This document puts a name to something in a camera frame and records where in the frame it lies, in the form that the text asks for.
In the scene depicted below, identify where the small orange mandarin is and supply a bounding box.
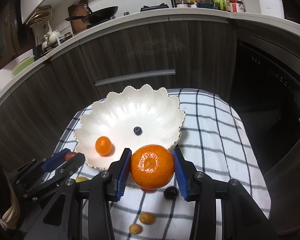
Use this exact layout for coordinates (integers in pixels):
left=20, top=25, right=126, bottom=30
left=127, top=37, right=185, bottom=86
left=95, top=136, right=112, bottom=156

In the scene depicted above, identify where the gas stove burner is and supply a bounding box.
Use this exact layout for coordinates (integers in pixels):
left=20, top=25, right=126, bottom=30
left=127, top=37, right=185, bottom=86
left=140, top=3, right=169, bottom=12

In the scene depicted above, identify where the built-in black dishwasher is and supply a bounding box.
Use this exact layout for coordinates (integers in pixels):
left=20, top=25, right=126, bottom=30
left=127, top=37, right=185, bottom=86
left=230, top=38, right=300, bottom=176

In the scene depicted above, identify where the blueberry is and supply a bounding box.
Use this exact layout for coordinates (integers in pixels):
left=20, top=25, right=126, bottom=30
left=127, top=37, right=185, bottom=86
left=133, top=126, right=142, bottom=135

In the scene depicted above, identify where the white scalloped ceramic bowl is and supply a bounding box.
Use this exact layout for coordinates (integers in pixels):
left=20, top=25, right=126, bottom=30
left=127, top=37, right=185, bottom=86
left=74, top=84, right=186, bottom=170

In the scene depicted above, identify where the white teapot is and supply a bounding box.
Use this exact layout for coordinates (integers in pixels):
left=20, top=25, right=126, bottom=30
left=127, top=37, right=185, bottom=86
left=47, top=30, right=61, bottom=44

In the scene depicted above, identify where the yellow-green round fruit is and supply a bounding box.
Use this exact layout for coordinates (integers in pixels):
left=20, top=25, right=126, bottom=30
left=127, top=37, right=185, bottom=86
left=75, top=177, right=89, bottom=183

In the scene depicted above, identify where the red cherry tomato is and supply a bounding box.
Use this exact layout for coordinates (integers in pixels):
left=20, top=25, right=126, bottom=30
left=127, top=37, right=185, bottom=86
left=64, top=152, right=77, bottom=161
left=140, top=187, right=157, bottom=193

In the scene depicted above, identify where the dark grape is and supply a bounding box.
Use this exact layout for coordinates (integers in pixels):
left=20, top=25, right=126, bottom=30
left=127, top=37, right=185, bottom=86
left=164, top=186, right=179, bottom=200

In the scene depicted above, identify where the brown longan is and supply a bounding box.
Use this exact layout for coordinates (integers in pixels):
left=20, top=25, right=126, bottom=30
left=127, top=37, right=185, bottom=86
left=129, top=223, right=143, bottom=235
left=139, top=212, right=156, bottom=225

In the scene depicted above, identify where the large orange mandarin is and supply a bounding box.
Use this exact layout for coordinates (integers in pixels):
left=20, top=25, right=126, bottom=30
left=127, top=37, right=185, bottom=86
left=130, top=145, right=174, bottom=190

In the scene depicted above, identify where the grey drawer handle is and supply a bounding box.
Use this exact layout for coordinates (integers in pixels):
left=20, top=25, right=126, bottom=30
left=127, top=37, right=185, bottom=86
left=95, top=69, right=175, bottom=87

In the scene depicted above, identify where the black wok pan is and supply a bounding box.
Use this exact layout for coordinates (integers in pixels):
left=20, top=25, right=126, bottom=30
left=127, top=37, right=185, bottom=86
left=65, top=4, right=119, bottom=25

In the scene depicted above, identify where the person left hand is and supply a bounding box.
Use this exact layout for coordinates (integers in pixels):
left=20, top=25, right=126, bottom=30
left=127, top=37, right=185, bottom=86
left=0, top=182, right=20, bottom=230

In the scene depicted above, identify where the green basin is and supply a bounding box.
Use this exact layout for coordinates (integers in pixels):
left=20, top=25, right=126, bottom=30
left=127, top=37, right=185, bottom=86
left=11, top=55, right=34, bottom=77

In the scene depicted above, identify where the wooden cutting board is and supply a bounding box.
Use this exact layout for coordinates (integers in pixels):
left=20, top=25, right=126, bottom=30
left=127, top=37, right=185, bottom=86
left=67, top=0, right=91, bottom=35

